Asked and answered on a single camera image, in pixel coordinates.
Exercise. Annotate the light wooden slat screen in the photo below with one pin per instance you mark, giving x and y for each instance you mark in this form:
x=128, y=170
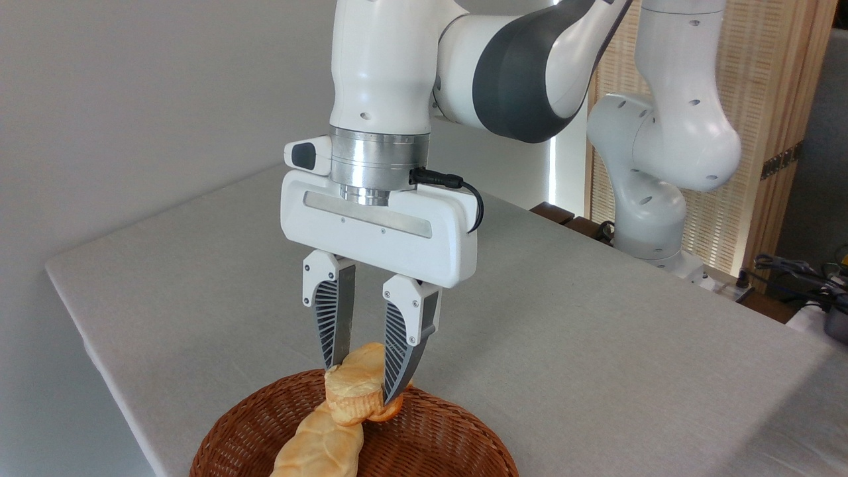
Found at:
x=762, y=66

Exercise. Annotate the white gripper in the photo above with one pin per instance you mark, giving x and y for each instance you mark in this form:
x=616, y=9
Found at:
x=371, y=245

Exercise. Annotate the grey tablecloth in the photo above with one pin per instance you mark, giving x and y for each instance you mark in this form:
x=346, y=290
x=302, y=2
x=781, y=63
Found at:
x=563, y=331

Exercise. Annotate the white power strip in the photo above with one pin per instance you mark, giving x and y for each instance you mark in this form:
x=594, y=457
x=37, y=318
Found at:
x=725, y=285

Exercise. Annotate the long braided bread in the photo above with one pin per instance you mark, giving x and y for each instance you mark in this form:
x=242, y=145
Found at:
x=318, y=450

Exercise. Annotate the brown wicker basket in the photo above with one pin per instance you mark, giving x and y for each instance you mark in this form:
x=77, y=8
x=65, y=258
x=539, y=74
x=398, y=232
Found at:
x=430, y=440

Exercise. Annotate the small round bread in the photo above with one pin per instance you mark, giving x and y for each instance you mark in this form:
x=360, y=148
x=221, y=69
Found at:
x=354, y=391

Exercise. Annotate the metal screen hinge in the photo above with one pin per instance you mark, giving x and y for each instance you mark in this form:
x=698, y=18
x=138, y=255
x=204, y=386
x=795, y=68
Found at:
x=782, y=161

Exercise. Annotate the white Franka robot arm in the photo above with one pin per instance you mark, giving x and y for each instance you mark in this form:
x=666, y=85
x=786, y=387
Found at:
x=384, y=66

